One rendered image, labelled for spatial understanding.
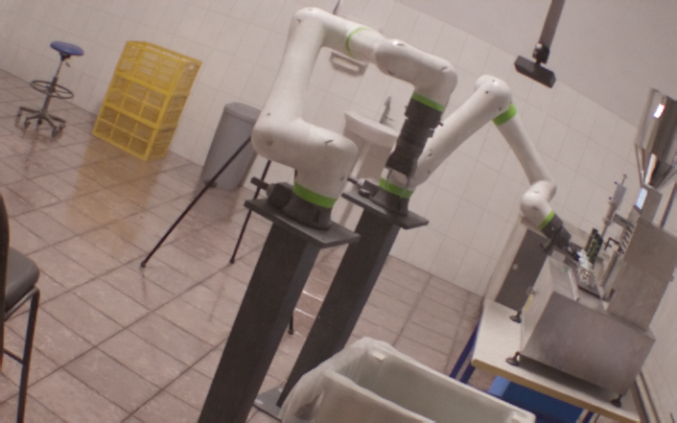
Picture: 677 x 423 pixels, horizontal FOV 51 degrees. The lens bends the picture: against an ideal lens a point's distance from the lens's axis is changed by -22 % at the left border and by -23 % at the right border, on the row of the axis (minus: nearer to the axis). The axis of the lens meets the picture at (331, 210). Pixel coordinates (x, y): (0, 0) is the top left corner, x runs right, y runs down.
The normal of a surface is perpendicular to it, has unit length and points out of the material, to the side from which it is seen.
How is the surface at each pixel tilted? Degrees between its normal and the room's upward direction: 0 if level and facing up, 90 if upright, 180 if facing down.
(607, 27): 90
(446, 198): 90
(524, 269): 91
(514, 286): 90
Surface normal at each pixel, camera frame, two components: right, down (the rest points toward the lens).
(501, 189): -0.21, 0.14
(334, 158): 0.18, 0.27
